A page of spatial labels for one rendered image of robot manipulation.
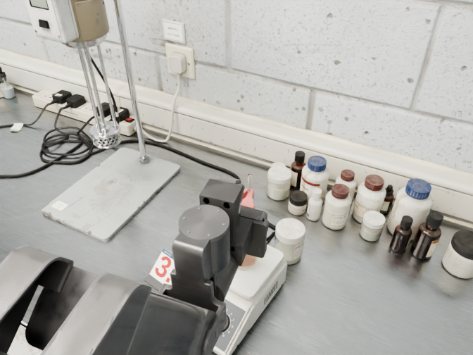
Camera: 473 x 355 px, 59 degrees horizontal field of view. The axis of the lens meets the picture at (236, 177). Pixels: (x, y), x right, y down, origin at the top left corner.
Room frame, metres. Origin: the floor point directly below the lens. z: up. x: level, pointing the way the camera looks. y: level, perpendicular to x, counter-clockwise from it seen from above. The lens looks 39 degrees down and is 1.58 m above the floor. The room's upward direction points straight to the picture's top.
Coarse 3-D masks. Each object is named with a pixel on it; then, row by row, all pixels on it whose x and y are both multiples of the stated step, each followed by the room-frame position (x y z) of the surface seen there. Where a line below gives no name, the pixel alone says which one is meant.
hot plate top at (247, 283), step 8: (272, 248) 0.52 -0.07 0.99; (264, 256) 0.50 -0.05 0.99; (272, 256) 0.50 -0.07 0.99; (280, 256) 0.50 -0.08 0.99; (264, 264) 0.48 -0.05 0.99; (272, 264) 0.48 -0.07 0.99; (240, 272) 0.47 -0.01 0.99; (248, 272) 0.47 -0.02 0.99; (256, 272) 0.47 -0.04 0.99; (264, 272) 0.47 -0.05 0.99; (272, 272) 0.47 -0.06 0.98; (232, 280) 0.45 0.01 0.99; (240, 280) 0.45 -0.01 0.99; (248, 280) 0.45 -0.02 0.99; (256, 280) 0.45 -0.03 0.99; (264, 280) 0.45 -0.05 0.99; (232, 288) 0.43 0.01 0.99; (240, 288) 0.43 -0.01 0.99; (248, 288) 0.43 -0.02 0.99; (256, 288) 0.43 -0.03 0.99; (248, 296) 0.42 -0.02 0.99
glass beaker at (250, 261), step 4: (248, 256) 0.47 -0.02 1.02; (252, 256) 0.47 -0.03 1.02; (244, 260) 0.47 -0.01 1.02; (248, 260) 0.47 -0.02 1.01; (252, 260) 0.47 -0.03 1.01; (256, 260) 0.48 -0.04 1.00; (244, 264) 0.47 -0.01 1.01; (248, 264) 0.47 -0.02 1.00; (252, 264) 0.47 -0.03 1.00; (256, 264) 0.48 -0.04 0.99; (240, 268) 0.47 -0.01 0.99; (244, 268) 0.47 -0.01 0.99; (248, 268) 0.47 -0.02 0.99
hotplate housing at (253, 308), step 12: (276, 276) 0.47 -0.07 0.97; (264, 288) 0.45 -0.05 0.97; (276, 288) 0.47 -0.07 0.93; (228, 300) 0.42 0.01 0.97; (240, 300) 0.42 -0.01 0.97; (252, 300) 0.42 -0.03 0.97; (264, 300) 0.44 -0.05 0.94; (252, 312) 0.41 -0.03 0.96; (240, 324) 0.38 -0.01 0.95; (252, 324) 0.41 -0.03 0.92; (240, 336) 0.38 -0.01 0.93; (216, 348) 0.36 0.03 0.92; (228, 348) 0.36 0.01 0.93
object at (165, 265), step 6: (162, 258) 0.55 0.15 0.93; (168, 258) 0.54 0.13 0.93; (156, 264) 0.54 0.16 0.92; (162, 264) 0.54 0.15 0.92; (168, 264) 0.53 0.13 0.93; (156, 270) 0.53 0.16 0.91; (162, 270) 0.53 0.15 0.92; (168, 270) 0.52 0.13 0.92; (162, 276) 0.52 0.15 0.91; (168, 276) 0.51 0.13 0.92; (168, 282) 0.50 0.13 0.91
